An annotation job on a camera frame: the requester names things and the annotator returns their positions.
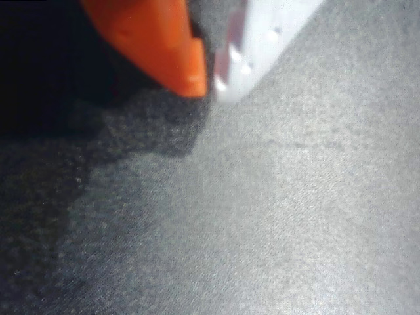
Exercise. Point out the black table mat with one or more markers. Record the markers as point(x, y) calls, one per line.
point(262, 203)

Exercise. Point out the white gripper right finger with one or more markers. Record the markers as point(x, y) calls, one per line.
point(262, 39)

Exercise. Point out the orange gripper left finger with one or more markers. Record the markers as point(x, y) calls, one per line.
point(154, 39)

